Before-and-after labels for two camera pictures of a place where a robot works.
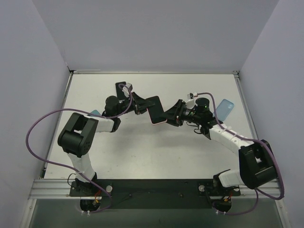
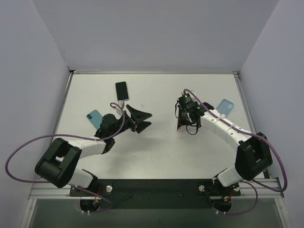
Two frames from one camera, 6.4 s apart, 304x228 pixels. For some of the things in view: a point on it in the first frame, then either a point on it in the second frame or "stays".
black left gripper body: [137, 103] -> [132, 120]
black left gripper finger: [152, 104] -> [137, 115]
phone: [156, 112] -> [183, 128]
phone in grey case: [120, 94] stays
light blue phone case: [223, 109] stays
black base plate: [153, 194] stays
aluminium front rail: [61, 188] stays
